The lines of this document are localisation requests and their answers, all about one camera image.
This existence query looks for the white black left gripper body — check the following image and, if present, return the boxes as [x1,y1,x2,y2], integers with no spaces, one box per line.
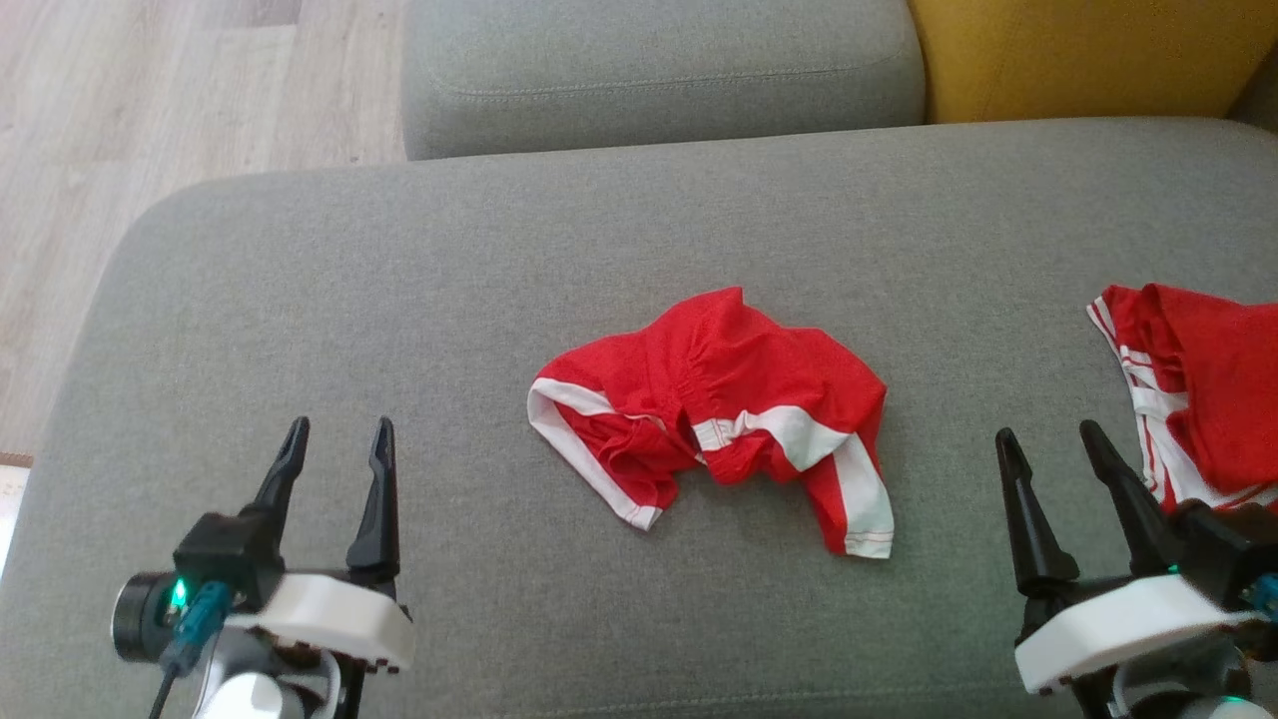
[225,571,415,672]

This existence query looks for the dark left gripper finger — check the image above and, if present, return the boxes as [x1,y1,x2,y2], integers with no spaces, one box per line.
[346,416,401,588]
[245,416,311,520]

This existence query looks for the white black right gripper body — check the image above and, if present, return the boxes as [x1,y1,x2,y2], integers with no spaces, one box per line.
[1013,574,1261,695]

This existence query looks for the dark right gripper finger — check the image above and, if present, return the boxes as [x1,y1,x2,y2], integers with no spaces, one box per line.
[1078,419,1184,577]
[994,427,1081,598]

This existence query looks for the red shorts with white trim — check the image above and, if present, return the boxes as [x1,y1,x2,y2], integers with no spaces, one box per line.
[1086,284,1278,515]

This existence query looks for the red shorts with white bands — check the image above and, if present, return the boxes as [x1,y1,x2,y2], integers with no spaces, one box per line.
[527,287,896,560]

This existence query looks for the large grey sofa seat cushion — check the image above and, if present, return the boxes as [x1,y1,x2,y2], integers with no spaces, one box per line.
[0,118,1278,719]

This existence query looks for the grey sofa back cushion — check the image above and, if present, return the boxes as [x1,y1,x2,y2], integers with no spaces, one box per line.
[1226,70,1278,136]

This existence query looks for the yellow sofa back cushion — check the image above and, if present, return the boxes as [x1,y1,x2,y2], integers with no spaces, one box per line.
[907,0,1278,124]

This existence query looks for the small grey sofa seat cushion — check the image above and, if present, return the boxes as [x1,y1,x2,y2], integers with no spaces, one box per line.
[401,0,927,161]

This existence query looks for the left black cable teal plug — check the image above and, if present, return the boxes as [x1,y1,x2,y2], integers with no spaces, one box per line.
[148,584,236,719]

